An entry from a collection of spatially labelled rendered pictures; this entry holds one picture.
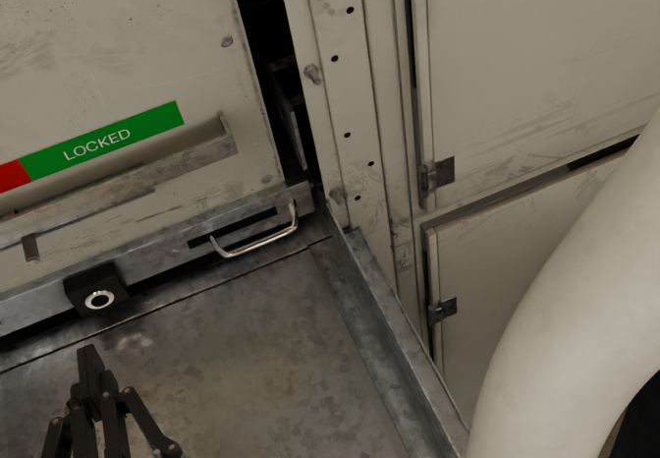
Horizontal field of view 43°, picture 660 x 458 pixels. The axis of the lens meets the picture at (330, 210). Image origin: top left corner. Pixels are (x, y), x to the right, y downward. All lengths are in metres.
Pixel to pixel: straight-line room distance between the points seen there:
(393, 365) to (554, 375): 0.56
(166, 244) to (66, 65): 0.27
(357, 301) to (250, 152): 0.21
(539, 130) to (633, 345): 0.68
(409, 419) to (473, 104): 0.34
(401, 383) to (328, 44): 0.36
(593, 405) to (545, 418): 0.02
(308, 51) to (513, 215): 0.43
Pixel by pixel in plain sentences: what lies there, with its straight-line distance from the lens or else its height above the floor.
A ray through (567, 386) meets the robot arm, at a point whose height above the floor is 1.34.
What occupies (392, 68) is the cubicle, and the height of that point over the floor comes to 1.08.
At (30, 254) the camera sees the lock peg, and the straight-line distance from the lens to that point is 0.90.
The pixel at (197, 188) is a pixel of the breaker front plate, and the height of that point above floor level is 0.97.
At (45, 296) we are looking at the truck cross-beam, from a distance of 1.01.
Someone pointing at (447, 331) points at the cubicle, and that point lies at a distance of 1.31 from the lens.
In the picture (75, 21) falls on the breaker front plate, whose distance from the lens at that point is 0.78.
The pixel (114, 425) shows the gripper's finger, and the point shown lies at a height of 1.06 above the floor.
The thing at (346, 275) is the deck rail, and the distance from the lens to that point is 0.99.
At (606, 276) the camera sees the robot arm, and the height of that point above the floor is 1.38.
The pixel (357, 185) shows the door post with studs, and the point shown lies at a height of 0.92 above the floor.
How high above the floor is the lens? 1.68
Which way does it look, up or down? 52 degrees down
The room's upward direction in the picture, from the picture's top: 12 degrees counter-clockwise
